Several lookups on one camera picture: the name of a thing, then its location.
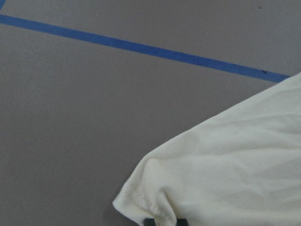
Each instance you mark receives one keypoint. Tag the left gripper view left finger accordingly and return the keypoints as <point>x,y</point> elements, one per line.
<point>149,222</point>

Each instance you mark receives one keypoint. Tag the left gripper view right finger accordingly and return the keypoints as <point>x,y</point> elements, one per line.
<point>182,222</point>

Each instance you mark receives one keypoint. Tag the beige long-sleeve printed shirt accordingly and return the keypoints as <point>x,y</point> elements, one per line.
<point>241,167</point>

